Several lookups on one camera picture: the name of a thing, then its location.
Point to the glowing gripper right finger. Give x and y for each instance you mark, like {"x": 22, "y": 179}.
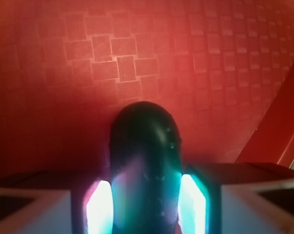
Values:
{"x": 236, "y": 198}

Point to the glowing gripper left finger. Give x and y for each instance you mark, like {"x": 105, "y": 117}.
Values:
{"x": 55, "y": 203}

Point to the dark green plastic pickle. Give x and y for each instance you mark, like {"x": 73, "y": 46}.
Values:
{"x": 145, "y": 162}

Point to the red plastic tray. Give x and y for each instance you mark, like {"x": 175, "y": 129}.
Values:
{"x": 220, "y": 67}

